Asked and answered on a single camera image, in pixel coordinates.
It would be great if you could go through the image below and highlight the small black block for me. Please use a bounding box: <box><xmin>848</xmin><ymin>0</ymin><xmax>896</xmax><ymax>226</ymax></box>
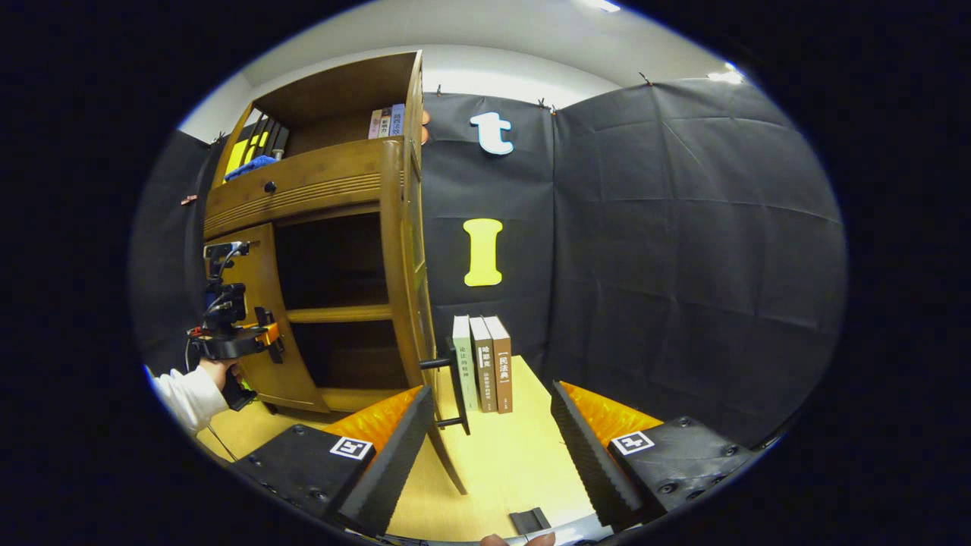
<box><xmin>509</xmin><ymin>507</ymin><xmax>552</xmax><ymax>535</ymax></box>

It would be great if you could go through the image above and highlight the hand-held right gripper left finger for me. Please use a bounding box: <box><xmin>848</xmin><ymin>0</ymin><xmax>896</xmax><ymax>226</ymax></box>
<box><xmin>228</xmin><ymin>384</ymin><xmax>435</xmax><ymax>538</ymax></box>

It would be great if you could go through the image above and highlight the wooden double-door shoe cabinet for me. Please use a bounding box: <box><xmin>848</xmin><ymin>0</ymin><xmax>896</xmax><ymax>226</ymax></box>
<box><xmin>201</xmin><ymin>50</ymin><xmax>429</xmax><ymax>425</ymax></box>

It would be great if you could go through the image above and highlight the blue cloth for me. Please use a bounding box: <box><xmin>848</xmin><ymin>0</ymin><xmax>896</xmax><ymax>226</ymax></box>
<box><xmin>224</xmin><ymin>155</ymin><xmax>278</xmax><ymax>181</ymax></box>

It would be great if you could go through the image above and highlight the wooden drawer with black knob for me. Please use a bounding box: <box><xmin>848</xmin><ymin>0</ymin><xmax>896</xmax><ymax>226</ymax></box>
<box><xmin>203</xmin><ymin>139</ymin><xmax>403</xmax><ymax>242</ymax></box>

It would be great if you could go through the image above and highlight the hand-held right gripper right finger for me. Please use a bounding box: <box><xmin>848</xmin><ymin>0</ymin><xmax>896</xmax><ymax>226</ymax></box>
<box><xmin>550</xmin><ymin>381</ymin><xmax>759</xmax><ymax>532</ymax></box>

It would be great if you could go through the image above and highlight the pale green book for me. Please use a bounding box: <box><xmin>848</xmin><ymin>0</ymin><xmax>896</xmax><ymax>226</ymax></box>
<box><xmin>453</xmin><ymin>315</ymin><xmax>480</xmax><ymax>413</ymax></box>

